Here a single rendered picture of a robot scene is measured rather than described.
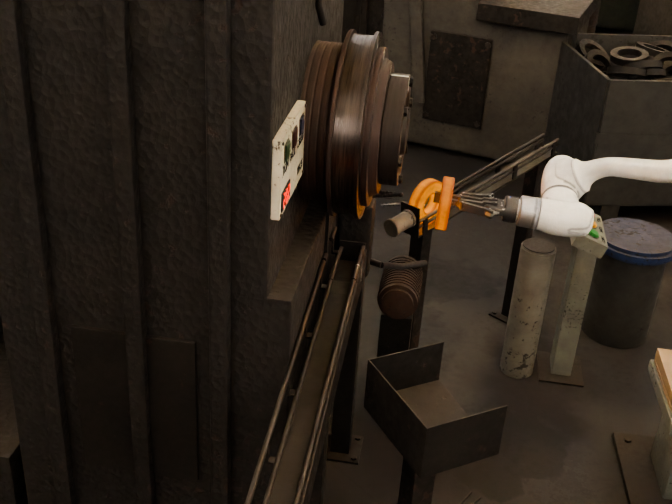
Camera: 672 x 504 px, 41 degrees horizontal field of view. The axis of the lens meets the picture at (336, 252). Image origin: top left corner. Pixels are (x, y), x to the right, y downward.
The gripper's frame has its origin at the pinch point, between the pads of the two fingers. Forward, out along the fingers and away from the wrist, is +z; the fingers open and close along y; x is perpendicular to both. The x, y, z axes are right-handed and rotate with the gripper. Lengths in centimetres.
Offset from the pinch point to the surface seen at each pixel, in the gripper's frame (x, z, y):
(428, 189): -8.2, 5.5, 22.7
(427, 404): -24, -3, -65
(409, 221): -16.6, 9.6, 15.1
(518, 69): -26, -30, 237
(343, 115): 35, 27, -43
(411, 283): -32.1, 5.7, 4.2
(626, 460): -79, -71, -2
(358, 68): 44, 26, -35
